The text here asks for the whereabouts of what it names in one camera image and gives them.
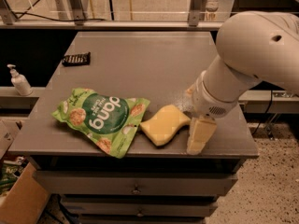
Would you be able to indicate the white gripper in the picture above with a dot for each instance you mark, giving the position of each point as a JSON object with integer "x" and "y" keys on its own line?
{"x": 209, "y": 101}

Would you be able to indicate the yellow sponge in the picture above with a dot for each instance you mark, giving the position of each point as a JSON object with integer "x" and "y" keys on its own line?
{"x": 163, "y": 126}

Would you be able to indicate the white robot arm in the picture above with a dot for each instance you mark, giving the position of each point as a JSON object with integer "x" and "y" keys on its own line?
{"x": 252, "y": 47}

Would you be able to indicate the green rice chip bag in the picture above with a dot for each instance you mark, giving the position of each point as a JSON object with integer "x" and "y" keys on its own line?
{"x": 108, "y": 121}

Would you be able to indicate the grey drawer cabinet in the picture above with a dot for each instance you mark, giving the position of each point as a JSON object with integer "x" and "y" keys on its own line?
{"x": 158, "y": 67}

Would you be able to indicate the black snack bar wrapper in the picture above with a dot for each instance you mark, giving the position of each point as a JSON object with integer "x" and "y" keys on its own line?
{"x": 77, "y": 59}

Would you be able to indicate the drawer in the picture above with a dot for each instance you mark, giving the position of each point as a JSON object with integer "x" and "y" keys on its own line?
{"x": 135, "y": 184}
{"x": 140, "y": 207}

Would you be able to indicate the top drawer front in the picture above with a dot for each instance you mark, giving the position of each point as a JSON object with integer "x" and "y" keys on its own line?
{"x": 135, "y": 184}

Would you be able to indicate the white pump bottle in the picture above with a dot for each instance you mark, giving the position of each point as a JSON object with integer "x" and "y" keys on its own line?
{"x": 19, "y": 81}

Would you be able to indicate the green packages in box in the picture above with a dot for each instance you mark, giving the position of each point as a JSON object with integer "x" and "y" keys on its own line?
{"x": 10, "y": 171}

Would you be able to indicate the cardboard box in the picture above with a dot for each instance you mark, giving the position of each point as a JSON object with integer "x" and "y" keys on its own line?
{"x": 25, "y": 201}

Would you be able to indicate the grey metal rail frame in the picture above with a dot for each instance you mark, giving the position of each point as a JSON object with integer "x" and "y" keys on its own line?
{"x": 194, "y": 15}

